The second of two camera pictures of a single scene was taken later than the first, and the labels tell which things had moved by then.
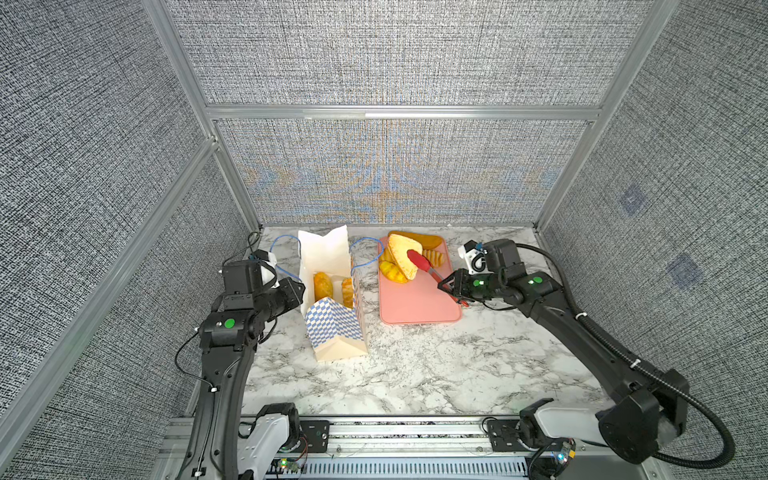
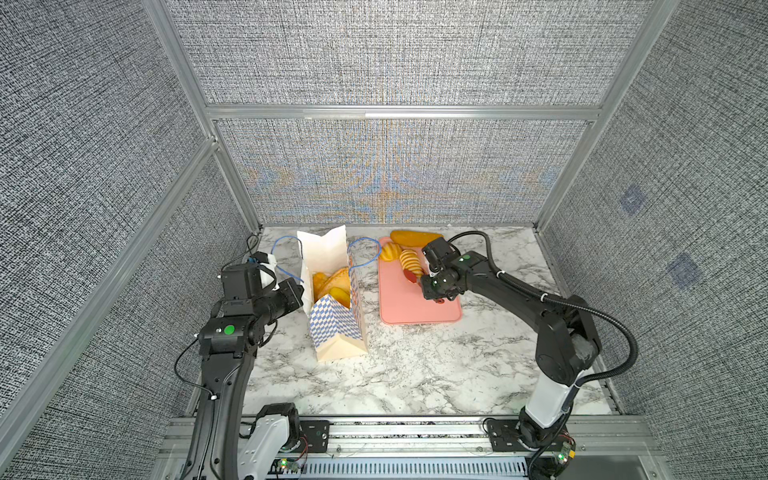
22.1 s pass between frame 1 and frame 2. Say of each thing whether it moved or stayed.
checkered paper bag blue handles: stayed
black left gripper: stayed
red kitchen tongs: moved
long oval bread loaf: stayed
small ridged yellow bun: moved
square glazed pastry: moved
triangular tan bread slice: moved
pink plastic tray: stayed
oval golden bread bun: moved
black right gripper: moved
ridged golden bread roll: moved
